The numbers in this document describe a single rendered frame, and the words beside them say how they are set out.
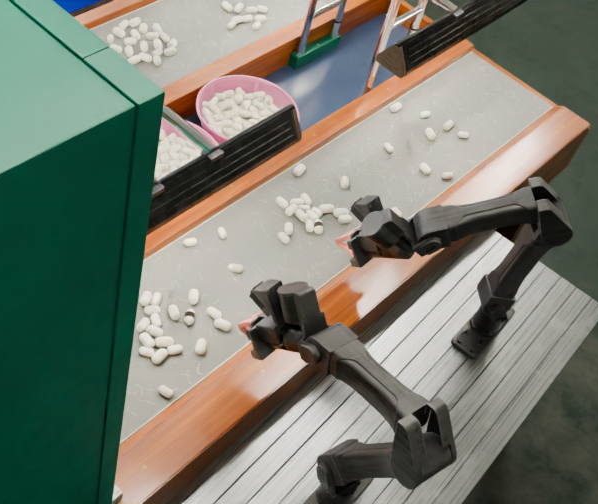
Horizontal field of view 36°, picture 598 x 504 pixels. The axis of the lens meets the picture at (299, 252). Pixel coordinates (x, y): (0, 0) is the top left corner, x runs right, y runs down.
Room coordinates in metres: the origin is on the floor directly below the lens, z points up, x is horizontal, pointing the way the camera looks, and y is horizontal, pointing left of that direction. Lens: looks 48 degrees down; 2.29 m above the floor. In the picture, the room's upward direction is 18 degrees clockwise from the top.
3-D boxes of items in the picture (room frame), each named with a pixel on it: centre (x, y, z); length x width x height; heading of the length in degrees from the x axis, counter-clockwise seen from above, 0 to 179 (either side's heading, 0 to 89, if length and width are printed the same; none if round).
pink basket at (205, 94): (1.78, 0.23, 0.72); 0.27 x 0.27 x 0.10
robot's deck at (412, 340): (1.25, -0.11, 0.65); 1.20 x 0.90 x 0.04; 155
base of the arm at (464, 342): (1.41, -0.47, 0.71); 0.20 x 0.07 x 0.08; 155
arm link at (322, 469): (0.87, -0.20, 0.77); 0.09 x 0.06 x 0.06; 140
